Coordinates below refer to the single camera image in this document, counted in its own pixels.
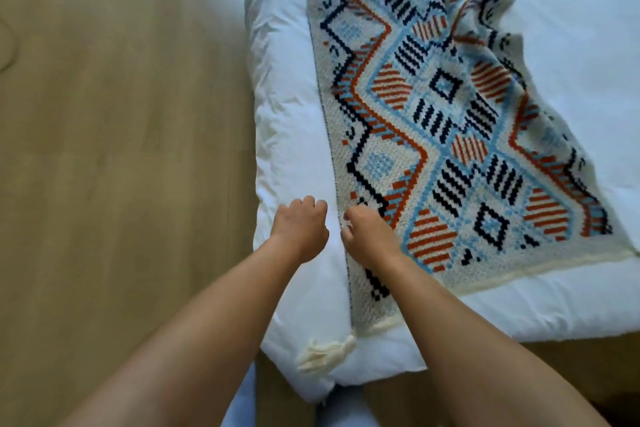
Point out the person's right hand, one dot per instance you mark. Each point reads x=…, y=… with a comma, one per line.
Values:
x=369, y=236

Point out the person's left hand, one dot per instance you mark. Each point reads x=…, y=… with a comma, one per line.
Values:
x=299, y=230

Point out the person's left fingers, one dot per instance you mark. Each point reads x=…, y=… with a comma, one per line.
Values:
x=306, y=205

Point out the person's right fingers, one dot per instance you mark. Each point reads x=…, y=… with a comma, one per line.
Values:
x=352, y=221

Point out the patterned knitted blanket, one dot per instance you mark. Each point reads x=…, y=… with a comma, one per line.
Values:
x=440, y=116

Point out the person's left forearm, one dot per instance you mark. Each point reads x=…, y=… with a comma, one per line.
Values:
x=200, y=341

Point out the person's right forearm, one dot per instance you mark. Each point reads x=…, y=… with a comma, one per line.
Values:
x=475, y=346

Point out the white bed sheet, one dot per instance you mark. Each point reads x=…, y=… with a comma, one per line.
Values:
x=300, y=406

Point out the white duvet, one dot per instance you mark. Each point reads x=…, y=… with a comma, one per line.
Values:
x=550, y=91

